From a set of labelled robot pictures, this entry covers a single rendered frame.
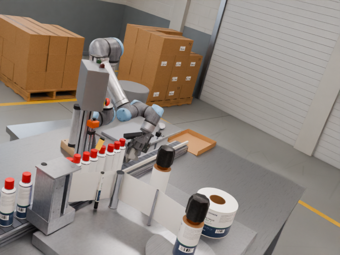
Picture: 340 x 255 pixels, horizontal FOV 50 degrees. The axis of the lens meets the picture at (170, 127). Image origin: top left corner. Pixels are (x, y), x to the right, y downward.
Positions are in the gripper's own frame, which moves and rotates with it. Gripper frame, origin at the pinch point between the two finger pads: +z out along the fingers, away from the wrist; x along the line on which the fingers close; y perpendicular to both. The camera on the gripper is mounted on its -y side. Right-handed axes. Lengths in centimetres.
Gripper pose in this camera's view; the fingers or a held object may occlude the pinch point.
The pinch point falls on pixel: (126, 160)
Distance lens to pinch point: 204.7
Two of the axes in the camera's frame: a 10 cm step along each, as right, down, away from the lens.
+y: 8.1, 3.9, -4.3
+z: -4.7, 8.8, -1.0
